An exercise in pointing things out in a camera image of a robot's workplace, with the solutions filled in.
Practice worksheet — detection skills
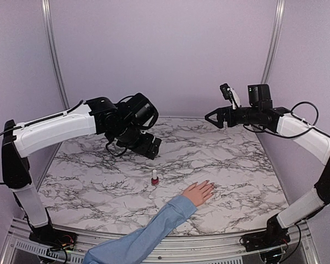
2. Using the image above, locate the aluminium frame post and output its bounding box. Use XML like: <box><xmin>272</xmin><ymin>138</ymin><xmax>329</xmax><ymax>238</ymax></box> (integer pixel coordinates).
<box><xmin>41</xmin><ymin>0</ymin><xmax>70</xmax><ymax>109</ymax></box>
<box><xmin>261</xmin><ymin>0</ymin><xmax>286</xmax><ymax>84</ymax></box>

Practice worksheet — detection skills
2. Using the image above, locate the right aluminium frame post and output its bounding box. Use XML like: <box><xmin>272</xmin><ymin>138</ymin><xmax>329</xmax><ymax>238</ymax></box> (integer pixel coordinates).
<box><xmin>261</xmin><ymin>0</ymin><xmax>286</xmax><ymax>84</ymax></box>

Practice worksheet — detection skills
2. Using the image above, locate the front aluminium rail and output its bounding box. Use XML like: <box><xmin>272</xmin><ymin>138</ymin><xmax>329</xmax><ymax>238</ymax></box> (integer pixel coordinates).
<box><xmin>0</xmin><ymin>218</ymin><xmax>320</xmax><ymax>263</ymax></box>

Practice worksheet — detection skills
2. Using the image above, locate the red nail polish bottle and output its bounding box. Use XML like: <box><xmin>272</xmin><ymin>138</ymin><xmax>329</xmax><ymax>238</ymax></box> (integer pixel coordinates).
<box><xmin>151</xmin><ymin>169</ymin><xmax>159</xmax><ymax>186</ymax></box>

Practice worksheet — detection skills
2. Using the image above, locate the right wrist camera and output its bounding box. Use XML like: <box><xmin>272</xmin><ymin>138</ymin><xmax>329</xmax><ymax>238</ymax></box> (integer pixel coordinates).
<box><xmin>219</xmin><ymin>83</ymin><xmax>241</xmax><ymax>109</ymax></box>

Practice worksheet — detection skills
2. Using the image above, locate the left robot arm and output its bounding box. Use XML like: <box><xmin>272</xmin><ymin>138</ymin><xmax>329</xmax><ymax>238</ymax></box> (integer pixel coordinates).
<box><xmin>0</xmin><ymin>93</ymin><xmax>161</xmax><ymax>245</ymax></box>

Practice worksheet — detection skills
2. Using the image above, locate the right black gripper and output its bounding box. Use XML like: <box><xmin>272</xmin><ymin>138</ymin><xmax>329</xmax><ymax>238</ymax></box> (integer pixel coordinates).
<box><xmin>205</xmin><ymin>105</ymin><xmax>260</xmax><ymax>129</ymax></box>

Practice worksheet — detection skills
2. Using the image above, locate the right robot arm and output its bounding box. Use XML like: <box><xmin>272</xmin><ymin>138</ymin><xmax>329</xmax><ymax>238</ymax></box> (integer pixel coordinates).
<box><xmin>205</xmin><ymin>83</ymin><xmax>330</xmax><ymax>246</ymax></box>

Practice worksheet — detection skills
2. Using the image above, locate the blue sleeved forearm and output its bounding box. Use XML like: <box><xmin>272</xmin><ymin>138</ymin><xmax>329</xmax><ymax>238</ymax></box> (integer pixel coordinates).
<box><xmin>83</xmin><ymin>195</ymin><xmax>197</xmax><ymax>263</ymax></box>

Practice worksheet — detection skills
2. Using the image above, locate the left aluminium frame post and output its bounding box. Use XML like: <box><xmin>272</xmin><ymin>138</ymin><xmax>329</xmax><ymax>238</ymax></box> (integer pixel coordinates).
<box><xmin>41</xmin><ymin>0</ymin><xmax>70</xmax><ymax>109</ymax></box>

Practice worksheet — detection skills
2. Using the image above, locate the mannequin hand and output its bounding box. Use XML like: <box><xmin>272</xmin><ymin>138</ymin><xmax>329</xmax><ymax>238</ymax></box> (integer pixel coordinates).
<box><xmin>181</xmin><ymin>180</ymin><xmax>215</xmax><ymax>207</ymax></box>

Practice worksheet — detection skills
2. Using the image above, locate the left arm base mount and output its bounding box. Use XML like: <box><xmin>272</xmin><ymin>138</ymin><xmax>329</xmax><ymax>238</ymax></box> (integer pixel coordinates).
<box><xmin>29</xmin><ymin>230</ymin><xmax>77</xmax><ymax>250</ymax></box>

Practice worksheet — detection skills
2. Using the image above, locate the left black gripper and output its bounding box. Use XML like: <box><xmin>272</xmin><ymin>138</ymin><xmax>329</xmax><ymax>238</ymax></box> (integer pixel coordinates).
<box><xmin>111</xmin><ymin>119</ymin><xmax>162</xmax><ymax>160</ymax></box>

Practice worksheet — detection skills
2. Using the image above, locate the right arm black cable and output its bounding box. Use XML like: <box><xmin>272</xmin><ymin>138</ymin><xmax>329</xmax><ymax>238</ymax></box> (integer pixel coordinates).
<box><xmin>290</xmin><ymin>101</ymin><xmax>320</xmax><ymax>135</ymax></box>

